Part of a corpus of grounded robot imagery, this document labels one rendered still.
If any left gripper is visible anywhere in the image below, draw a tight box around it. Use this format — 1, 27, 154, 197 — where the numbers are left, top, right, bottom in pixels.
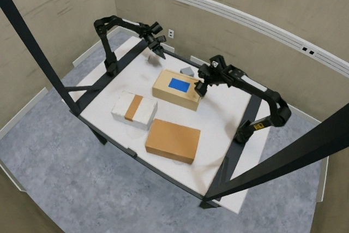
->
146, 36, 166, 59

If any white cardboard box with tan tape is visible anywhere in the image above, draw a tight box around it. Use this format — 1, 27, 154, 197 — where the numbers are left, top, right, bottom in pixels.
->
111, 91, 158, 131

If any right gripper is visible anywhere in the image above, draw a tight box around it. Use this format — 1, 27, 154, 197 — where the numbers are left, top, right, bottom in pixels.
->
194, 73, 219, 97

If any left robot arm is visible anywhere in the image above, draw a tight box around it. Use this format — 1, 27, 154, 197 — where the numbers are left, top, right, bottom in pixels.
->
93, 15, 167, 77

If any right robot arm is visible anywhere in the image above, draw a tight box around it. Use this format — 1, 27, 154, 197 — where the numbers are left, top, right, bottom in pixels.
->
198, 55, 292, 147

